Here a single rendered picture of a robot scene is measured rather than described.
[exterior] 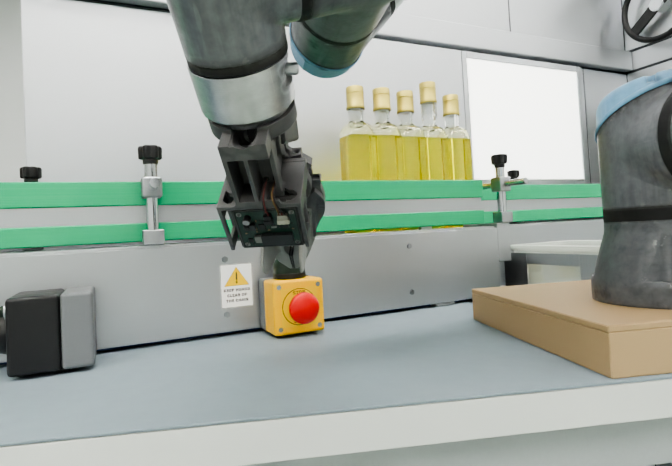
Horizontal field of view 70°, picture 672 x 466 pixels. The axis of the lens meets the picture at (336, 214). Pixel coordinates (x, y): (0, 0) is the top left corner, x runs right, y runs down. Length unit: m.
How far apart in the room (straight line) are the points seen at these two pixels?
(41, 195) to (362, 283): 0.45
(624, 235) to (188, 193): 0.53
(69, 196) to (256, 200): 0.34
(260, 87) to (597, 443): 0.43
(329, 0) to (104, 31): 0.74
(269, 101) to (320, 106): 0.70
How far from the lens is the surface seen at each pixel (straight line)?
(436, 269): 0.83
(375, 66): 1.16
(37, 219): 0.70
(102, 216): 0.69
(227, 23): 0.34
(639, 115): 0.58
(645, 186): 0.58
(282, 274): 0.65
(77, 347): 0.60
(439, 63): 1.26
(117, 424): 0.43
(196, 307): 0.68
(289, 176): 0.42
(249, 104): 0.36
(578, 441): 0.54
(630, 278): 0.57
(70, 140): 0.99
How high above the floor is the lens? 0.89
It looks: 2 degrees up
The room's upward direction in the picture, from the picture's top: 3 degrees counter-clockwise
